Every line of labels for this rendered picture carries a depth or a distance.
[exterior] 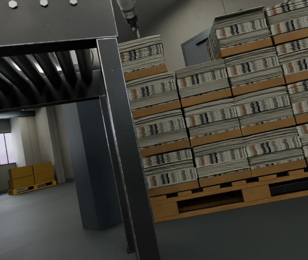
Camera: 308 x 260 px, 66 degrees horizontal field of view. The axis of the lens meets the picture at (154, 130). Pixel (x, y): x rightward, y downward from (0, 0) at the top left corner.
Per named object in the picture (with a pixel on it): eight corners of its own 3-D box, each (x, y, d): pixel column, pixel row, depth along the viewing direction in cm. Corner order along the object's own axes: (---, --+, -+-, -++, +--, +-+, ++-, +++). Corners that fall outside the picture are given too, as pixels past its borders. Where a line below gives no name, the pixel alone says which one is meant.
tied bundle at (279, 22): (253, 67, 169) (245, 37, 171) (295, 58, 166) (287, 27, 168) (274, 45, 131) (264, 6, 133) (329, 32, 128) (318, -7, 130)
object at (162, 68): (126, 86, 156) (124, 80, 156) (168, 76, 153) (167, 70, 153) (120, 82, 140) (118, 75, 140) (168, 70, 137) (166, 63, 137)
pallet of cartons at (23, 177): (58, 183, 764) (54, 160, 771) (14, 194, 672) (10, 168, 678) (47, 185, 828) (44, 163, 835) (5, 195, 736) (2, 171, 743)
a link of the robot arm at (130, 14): (120, 12, 139) (123, 21, 144) (135, 8, 138) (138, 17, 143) (120, 4, 144) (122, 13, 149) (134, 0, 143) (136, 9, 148)
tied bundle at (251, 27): (211, 77, 171) (204, 47, 173) (252, 68, 169) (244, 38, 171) (221, 58, 134) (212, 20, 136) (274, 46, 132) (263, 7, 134)
